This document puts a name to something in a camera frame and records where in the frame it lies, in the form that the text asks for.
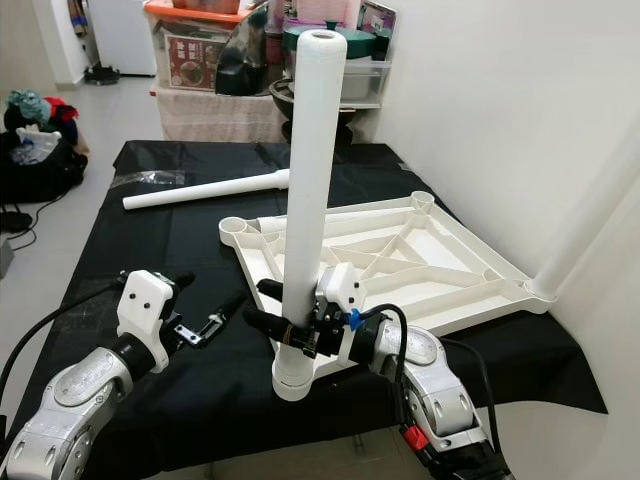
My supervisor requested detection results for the white plastic table top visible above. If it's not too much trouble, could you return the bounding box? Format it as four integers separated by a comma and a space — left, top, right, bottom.
218, 190, 559, 403

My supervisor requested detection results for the clear plastic wrap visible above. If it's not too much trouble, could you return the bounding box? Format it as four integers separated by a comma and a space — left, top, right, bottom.
125, 170, 191, 189

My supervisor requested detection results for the black plastic sheet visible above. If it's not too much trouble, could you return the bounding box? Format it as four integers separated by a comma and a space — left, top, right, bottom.
50, 140, 609, 476

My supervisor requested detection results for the beige cloth covered table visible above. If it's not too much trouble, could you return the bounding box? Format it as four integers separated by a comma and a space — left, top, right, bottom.
155, 87, 286, 144

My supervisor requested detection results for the black router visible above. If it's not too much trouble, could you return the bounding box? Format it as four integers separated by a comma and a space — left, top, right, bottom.
0, 205, 36, 233

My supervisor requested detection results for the black suitcase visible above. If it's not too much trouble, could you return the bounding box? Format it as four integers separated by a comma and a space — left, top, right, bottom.
0, 120, 88, 204

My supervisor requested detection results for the white plastic bag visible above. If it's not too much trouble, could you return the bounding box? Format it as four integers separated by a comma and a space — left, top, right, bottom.
15, 128, 66, 169

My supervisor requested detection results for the black wok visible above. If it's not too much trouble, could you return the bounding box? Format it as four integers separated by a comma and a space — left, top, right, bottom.
268, 78, 381, 126

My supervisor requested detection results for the red printed cardboard box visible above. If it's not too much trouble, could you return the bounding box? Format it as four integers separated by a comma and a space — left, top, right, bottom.
160, 30, 229, 94

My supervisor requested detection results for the black mop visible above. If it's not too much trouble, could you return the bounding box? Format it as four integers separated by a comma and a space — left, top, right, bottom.
82, 0, 126, 86

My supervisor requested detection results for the clear plastic container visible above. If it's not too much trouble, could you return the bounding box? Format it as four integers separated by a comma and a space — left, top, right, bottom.
285, 55, 391, 106

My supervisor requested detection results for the white cabinet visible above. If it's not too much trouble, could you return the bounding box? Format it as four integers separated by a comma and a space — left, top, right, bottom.
88, 0, 161, 79

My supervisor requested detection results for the green lidded pot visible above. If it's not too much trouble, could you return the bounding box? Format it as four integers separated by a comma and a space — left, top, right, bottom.
282, 20, 386, 56

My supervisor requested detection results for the orange plastic lid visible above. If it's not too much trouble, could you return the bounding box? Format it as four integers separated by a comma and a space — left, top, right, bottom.
145, 0, 251, 29

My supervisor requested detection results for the pink plastic container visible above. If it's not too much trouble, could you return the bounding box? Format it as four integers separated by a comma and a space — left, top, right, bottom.
295, 0, 361, 26

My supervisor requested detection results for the dark printed box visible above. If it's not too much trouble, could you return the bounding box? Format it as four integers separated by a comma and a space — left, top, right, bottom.
355, 0, 399, 46

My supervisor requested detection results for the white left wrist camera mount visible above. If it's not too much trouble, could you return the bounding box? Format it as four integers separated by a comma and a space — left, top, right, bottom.
117, 270, 181, 373

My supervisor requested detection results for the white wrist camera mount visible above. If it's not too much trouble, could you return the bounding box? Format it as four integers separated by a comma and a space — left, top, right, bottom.
315, 262, 366, 361
117, 270, 181, 373

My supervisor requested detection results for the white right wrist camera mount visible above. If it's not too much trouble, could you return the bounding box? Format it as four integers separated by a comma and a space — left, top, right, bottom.
315, 262, 366, 361

